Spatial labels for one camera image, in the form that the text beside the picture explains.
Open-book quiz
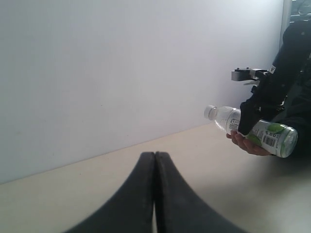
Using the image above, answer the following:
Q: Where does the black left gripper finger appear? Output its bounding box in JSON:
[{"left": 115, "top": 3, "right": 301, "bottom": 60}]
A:
[
  {"left": 67, "top": 152, "right": 155, "bottom": 233},
  {"left": 238, "top": 97, "right": 261, "bottom": 135},
  {"left": 154, "top": 152, "right": 245, "bottom": 233}
]

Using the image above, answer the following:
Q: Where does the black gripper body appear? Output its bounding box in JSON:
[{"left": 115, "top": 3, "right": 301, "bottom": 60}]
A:
[{"left": 250, "top": 70, "right": 288, "bottom": 112}]

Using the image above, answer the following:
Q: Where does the lime drink bottle white label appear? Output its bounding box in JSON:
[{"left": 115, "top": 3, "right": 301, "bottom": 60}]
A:
[{"left": 204, "top": 105, "right": 298, "bottom": 158}]

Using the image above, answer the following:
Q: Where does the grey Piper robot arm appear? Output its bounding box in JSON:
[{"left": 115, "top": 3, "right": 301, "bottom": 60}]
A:
[{"left": 70, "top": 21, "right": 311, "bottom": 233}]

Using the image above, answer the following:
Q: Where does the dark sleeved forearm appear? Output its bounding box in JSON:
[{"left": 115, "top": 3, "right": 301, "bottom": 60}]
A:
[{"left": 275, "top": 75, "right": 311, "bottom": 157}]

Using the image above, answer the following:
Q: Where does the person's open hand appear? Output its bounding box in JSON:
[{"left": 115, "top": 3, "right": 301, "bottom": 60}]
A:
[{"left": 226, "top": 131, "right": 272, "bottom": 156}]

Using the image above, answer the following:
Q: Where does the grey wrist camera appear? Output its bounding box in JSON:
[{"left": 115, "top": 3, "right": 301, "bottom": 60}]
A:
[{"left": 231, "top": 67, "right": 268, "bottom": 86}]

